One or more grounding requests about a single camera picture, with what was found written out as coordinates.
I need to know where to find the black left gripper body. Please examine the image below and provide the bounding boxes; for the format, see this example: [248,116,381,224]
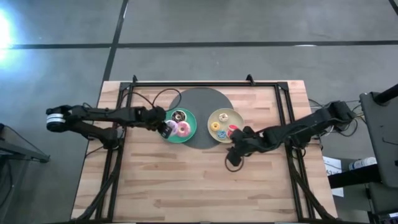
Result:
[144,115,167,131]

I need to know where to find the teal green round plate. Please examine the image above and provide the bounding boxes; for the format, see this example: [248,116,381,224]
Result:
[161,107,198,144]

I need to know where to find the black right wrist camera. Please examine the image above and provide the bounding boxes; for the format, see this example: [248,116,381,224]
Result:
[226,147,243,167]

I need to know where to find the black cable bundle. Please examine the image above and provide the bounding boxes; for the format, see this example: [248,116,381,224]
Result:
[308,98,365,138]

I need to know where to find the black pole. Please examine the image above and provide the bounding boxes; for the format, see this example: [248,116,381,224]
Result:
[374,83,398,105]

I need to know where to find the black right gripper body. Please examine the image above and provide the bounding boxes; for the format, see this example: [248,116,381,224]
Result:
[231,126,265,153]

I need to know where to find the dark grey round mat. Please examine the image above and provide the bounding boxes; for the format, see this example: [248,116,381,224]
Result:
[169,87,234,150]

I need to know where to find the grey glass side table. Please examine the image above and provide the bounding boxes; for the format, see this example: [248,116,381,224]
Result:
[0,123,50,164]

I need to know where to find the black right camera cable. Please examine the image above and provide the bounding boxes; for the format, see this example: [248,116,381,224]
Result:
[224,154,246,173]

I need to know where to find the black aluminium table frame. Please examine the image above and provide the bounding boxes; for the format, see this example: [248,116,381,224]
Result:
[73,73,336,223]

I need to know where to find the white paper sheet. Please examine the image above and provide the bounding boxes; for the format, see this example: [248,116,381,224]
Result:
[322,155,345,198]

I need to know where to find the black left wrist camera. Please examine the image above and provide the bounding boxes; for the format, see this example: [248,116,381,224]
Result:
[149,106,166,118]

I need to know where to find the beige round plate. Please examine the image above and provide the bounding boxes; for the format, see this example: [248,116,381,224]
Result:
[207,108,245,144]

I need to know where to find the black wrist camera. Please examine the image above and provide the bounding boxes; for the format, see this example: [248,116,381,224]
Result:
[149,106,166,118]
[226,147,243,167]

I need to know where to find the red and white donut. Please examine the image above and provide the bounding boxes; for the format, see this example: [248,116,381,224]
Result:
[227,124,239,139]

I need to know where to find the chocolate iced donut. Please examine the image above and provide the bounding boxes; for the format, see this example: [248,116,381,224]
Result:
[171,110,187,123]

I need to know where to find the coral pink iced donut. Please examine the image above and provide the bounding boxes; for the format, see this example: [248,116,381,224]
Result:
[176,121,192,138]

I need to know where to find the purple iced donut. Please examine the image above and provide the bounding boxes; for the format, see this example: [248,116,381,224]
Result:
[166,119,179,137]

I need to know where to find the black shelf bar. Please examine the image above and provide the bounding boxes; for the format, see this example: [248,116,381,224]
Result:
[328,167,382,189]

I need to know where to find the black camera cable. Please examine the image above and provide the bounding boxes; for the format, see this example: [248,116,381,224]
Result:
[224,154,246,173]
[119,88,183,113]

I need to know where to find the black left camera cable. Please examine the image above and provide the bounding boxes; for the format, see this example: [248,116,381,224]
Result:
[119,88,183,113]

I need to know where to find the white plastic bottle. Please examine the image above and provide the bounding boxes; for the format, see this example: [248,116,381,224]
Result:
[348,156,377,171]

